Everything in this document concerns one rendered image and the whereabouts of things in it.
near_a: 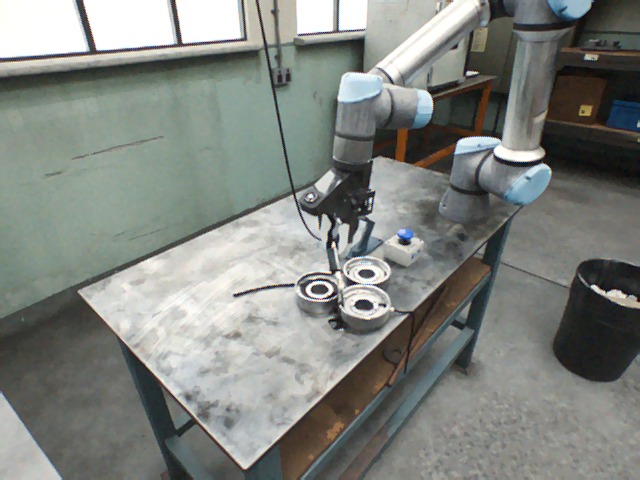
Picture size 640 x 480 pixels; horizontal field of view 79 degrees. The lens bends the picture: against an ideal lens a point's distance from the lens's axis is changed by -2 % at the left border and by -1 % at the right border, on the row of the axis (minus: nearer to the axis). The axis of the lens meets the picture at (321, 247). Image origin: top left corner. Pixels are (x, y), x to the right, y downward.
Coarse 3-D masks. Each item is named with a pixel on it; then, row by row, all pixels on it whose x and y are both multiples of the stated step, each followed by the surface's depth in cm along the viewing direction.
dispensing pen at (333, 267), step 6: (330, 240) 85; (330, 252) 82; (330, 258) 82; (330, 264) 82; (336, 264) 81; (330, 270) 82; (336, 270) 82; (336, 276) 82; (342, 282) 82; (342, 288) 81; (342, 294) 81; (342, 300) 81
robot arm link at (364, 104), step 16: (352, 80) 67; (368, 80) 67; (352, 96) 68; (368, 96) 68; (384, 96) 71; (352, 112) 69; (368, 112) 70; (384, 112) 71; (336, 128) 73; (352, 128) 71; (368, 128) 71
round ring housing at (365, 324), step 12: (348, 288) 83; (360, 288) 84; (372, 288) 84; (360, 300) 82; (372, 300) 82; (384, 300) 82; (360, 312) 79; (372, 312) 79; (384, 312) 77; (348, 324) 78; (360, 324) 76; (372, 324) 76
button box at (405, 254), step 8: (392, 240) 99; (400, 240) 98; (408, 240) 98; (416, 240) 99; (392, 248) 97; (400, 248) 96; (408, 248) 96; (416, 248) 96; (384, 256) 100; (392, 256) 98; (400, 256) 96; (408, 256) 95; (416, 256) 98; (400, 264) 97; (408, 264) 96
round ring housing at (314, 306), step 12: (312, 276) 89; (324, 276) 89; (312, 288) 86; (324, 288) 87; (300, 300) 82; (312, 300) 80; (324, 300) 80; (336, 300) 81; (312, 312) 83; (324, 312) 82
